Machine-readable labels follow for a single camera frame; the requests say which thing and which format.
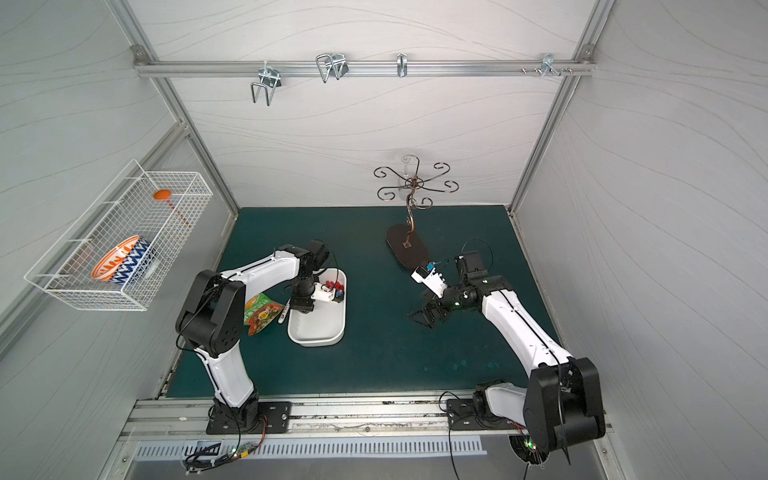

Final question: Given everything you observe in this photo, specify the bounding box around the metal spoon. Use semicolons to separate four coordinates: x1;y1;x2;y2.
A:
278;302;290;324

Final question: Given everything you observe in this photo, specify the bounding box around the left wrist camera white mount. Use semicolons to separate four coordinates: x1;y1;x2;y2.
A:
311;280;345;303

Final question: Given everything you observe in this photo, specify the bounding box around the orange spoon in basket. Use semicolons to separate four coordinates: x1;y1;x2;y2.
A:
153;189;191;228

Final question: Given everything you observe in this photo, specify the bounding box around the left controller board with wires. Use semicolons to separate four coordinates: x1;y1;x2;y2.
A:
182;442;261;474

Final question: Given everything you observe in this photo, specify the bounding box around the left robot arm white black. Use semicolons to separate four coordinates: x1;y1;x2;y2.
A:
175;240;334;409

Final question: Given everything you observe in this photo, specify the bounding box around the aluminium rail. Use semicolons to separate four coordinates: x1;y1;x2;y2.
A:
119;389;472;441
134;57;597;79

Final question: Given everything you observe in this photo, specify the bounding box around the aluminium top rail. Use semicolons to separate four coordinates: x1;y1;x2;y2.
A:
134;57;597;79

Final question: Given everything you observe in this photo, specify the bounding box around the white wire basket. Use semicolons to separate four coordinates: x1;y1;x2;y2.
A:
24;160;213;312

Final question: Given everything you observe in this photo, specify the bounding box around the white plastic storage box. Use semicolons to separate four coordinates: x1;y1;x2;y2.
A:
287;268;347;347

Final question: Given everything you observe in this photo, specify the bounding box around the looped metal hook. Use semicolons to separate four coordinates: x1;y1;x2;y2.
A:
315;53;349;83

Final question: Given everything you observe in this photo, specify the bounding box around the green snack packet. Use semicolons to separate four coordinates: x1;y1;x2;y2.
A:
244;293;284;336

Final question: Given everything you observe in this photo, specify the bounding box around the double prong metal hook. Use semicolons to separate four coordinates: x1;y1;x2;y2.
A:
251;62;282;106

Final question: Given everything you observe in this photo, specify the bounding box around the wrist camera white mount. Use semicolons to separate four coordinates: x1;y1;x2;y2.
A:
411;262;448;298
311;280;345;303

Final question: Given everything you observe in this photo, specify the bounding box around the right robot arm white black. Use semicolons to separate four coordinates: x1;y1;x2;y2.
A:
410;251;606;453

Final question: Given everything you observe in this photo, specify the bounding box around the aluminium front rail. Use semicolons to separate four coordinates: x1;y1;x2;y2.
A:
119;389;472;441

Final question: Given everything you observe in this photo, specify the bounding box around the white slotted cable duct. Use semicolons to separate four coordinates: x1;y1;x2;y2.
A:
134;435;487;461

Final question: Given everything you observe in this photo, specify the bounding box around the metal scroll hook stand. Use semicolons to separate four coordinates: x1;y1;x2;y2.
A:
373;155;460;270

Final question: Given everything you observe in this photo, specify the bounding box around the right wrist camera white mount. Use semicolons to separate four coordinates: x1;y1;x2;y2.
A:
411;262;448;298

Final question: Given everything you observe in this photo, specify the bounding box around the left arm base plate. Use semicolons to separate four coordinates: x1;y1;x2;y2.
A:
205;400;293;435

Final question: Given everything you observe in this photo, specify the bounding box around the orange blue patterned bowl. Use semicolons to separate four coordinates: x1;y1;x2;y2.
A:
91;235;155;285

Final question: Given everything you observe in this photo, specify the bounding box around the small flat metal hook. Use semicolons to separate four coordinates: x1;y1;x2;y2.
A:
396;53;408;78

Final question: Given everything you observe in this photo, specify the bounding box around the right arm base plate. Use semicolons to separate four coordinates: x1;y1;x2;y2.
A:
442;398;527;434

